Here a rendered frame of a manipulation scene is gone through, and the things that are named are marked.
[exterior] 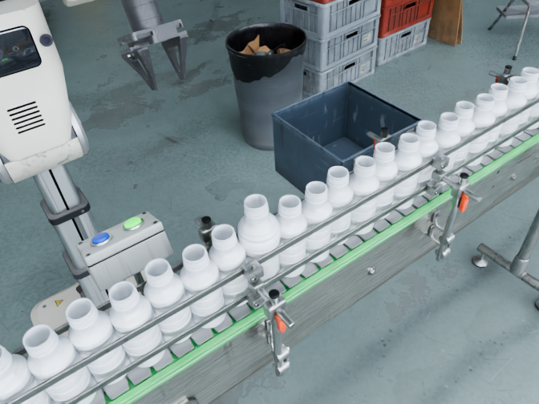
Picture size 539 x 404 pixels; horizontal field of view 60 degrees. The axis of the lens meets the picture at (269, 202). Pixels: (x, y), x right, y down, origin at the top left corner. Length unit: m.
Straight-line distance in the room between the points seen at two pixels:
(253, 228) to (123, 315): 0.23
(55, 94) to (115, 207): 1.59
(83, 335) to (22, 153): 0.58
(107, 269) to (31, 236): 1.89
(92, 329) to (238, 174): 2.09
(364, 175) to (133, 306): 0.45
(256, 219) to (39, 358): 0.35
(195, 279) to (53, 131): 0.58
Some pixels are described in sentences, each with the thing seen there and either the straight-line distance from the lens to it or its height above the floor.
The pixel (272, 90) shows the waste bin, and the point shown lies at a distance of 2.62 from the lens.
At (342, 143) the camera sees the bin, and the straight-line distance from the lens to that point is 1.66.
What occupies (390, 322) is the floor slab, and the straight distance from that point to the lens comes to 2.05.
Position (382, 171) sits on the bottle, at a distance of 0.91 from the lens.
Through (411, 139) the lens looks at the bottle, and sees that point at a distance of 0.95.
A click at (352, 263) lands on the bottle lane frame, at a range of 0.93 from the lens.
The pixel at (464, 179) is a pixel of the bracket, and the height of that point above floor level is 1.10.
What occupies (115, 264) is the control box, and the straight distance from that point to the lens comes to 0.83.
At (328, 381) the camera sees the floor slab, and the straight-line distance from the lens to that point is 1.89.
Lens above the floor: 1.68
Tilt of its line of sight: 42 degrees down
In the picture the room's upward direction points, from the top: 4 degrees counter-clockwise
